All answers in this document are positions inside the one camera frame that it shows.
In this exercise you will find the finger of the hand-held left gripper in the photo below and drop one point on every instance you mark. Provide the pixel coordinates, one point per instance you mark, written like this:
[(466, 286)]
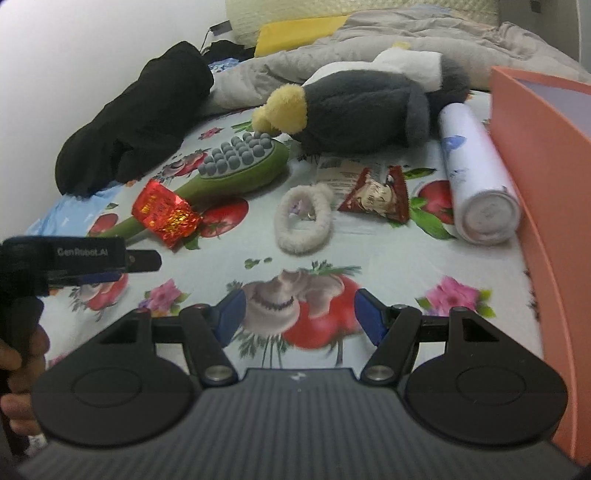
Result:
[(99, 277), (145, 262)]

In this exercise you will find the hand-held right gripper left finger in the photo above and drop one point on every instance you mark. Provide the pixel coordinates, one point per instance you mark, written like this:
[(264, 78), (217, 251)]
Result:
[(231, 314)]

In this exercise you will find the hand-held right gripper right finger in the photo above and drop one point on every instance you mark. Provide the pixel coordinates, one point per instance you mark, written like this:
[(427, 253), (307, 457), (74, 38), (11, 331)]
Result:
[(369, 318)]

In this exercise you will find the white fluffy scrunchie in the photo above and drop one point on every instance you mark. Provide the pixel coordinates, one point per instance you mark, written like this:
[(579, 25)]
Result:
[(281, 226)]

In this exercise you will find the grey penguin plush toy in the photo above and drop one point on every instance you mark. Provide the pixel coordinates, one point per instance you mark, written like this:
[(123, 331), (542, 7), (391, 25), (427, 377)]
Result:
[(360, 110)]

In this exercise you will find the pink box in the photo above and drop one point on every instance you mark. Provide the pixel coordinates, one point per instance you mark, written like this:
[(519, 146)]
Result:
[(554, 184)]

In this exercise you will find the person's left hand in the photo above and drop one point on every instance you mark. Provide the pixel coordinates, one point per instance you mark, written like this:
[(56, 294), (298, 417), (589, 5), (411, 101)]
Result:
[(39, 350)]

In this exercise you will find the blue plastic bag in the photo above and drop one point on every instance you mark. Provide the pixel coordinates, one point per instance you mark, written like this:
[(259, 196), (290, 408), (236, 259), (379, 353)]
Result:
[(60, 212)]

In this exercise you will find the red foil packet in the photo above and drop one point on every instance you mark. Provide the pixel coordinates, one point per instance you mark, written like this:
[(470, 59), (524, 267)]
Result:
[(161, 212)]

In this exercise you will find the fruit print bed sheet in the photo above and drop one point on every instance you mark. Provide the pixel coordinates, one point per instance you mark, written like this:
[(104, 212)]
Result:
[(406, 272)]

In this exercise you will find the brown snack packet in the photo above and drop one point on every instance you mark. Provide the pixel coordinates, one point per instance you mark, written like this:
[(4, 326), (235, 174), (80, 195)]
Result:
[(374, 196)]

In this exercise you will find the green massage brush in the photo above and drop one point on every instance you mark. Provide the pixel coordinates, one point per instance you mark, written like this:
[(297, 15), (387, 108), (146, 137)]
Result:
[(244, 173)]

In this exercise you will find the black clothing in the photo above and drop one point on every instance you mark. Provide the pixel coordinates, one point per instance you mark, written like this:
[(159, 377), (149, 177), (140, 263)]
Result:
[(138, 110)]

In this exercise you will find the white spray can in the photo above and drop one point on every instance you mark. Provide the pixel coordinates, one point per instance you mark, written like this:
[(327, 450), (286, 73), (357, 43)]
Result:
[(471, 175)]

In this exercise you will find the blue printed packet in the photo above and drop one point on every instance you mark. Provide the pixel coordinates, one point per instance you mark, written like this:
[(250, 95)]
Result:
[(224, 65)]

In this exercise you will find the black bag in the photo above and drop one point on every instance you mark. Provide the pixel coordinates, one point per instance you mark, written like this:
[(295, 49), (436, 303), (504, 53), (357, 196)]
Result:
[(228, 50)]

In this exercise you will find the yellow pillow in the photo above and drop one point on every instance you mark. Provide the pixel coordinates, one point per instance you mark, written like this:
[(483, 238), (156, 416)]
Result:
[(291, 34)]

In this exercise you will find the grey duvet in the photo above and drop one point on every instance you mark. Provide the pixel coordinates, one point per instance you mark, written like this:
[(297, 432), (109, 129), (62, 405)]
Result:
[(369, 37)]

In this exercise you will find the black wall socket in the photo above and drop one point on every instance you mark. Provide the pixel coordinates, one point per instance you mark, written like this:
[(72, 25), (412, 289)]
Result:
[(219, 27)]

